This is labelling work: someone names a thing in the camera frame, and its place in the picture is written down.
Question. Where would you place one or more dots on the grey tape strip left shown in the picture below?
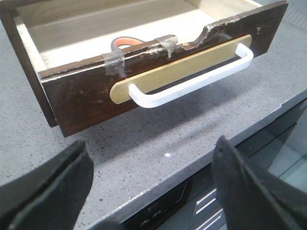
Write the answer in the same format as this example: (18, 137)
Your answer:
(114, 63)

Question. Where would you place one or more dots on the orange and grey scissors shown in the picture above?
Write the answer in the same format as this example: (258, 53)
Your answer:
(122, 41)

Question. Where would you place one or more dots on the black appliance front panel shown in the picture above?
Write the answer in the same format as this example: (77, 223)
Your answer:
(188, 199)

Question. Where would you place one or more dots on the white drawer handle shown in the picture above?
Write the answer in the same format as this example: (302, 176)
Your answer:
(177, 91)

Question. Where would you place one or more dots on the grey tape strip right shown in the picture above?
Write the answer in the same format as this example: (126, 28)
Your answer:
(168, 42)

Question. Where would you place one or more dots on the dark wooden drawer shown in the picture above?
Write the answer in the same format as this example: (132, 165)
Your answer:
(60, 43)

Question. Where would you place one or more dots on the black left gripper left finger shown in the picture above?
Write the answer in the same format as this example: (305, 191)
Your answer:
(51, 196)

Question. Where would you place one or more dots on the grey tape strip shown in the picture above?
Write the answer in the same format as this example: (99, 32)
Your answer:
(114, 63)
(168, 42)

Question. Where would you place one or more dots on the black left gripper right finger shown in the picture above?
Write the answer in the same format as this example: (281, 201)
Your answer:
(251, 197)

